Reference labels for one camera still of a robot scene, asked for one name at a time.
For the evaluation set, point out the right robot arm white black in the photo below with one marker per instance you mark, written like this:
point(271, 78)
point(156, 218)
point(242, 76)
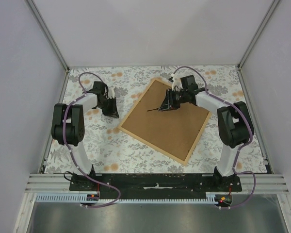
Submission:
point(234, 123)

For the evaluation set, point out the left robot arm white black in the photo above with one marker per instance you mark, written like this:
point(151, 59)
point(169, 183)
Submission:
point(68, 127)

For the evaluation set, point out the right aluminium corner post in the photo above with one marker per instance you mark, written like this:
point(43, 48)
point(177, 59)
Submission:
point(266, 19)

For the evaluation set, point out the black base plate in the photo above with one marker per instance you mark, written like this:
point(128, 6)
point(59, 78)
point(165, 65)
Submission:
point(178, 186)

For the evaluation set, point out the wooden picture frame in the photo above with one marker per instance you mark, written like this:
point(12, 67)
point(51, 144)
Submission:
point(175, 134)

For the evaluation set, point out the white slotted cable duct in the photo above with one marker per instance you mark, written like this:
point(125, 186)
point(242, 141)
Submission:
point(94, 197)

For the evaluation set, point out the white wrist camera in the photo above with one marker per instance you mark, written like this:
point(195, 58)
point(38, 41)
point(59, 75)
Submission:
point(111, 93)
point(176, 83)

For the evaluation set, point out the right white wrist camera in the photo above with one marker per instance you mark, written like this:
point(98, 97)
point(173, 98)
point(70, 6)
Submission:
point(176, 83)

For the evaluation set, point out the left aluminium corner post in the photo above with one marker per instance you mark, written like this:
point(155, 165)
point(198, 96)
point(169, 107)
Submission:
point(47, 33)

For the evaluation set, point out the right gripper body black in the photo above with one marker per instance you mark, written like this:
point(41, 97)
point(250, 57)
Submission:
point(178, 98)

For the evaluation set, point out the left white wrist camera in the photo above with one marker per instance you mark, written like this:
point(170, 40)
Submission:
point(111, 93)

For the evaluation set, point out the aluminium corner post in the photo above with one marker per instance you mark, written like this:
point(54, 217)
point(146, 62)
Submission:
point(266, 19)
point(47, 33)

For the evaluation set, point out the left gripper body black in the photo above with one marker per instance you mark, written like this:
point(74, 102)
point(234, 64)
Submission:
point(104, 106)

